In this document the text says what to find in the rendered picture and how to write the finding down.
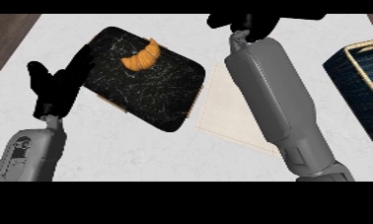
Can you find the beige placemat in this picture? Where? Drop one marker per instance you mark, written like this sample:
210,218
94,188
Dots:
226,112

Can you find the dark blue basket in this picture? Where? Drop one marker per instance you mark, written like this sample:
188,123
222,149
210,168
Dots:
353,83

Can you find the orange croissant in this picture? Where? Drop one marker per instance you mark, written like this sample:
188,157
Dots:
142,58

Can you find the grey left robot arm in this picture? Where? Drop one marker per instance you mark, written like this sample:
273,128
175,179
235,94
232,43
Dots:
29,155

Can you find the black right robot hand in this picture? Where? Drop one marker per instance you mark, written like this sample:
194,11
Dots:
257,24

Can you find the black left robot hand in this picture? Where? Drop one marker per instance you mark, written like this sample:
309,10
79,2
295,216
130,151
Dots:
58,86

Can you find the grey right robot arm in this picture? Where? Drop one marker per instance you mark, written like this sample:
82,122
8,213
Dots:
279,103

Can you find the black marbled cutting board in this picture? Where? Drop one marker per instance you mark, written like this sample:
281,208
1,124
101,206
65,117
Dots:
147,80

